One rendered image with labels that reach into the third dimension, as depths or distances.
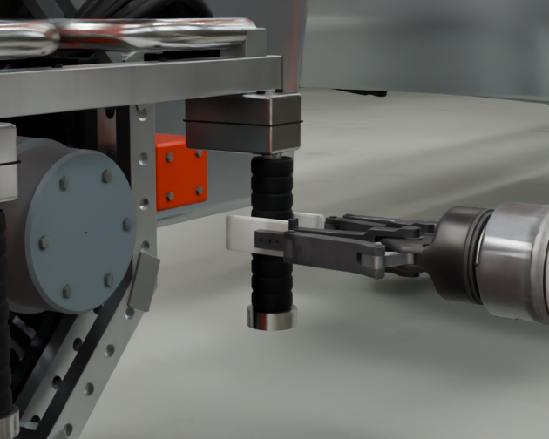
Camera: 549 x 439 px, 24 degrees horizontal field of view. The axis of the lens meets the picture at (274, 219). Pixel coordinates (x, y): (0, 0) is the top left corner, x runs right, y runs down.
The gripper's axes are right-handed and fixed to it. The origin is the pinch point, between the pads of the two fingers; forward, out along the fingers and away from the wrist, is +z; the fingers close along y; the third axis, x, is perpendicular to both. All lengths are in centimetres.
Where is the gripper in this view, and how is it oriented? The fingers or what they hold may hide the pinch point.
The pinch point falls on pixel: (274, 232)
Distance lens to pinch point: 109.0
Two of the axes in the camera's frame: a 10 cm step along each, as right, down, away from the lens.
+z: -8.4, -0.9, 5.4
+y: 5.5, -1.4, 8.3
